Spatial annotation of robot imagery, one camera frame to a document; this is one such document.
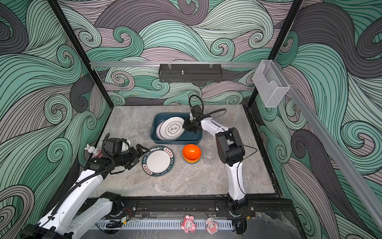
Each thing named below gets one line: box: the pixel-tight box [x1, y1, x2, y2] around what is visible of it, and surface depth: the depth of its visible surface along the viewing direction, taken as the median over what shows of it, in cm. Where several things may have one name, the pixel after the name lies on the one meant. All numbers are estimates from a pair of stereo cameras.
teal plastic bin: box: [149, 112, 203, 145], surface depth 100 cm
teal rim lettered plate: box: [141, 145, 175, 177], surface depth 90 cm
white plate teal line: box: [155, 116, 186, 141], surface depth 103 cm
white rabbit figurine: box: [84, 144, 99, 156], surface depth 89 cm
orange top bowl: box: [182, 143, 202, 163], surface depth 87 cm
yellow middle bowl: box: [183, 156, 201, 163], surface depth 87 cm
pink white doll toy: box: [204, 217, 218, 235], surface depth 67 cm
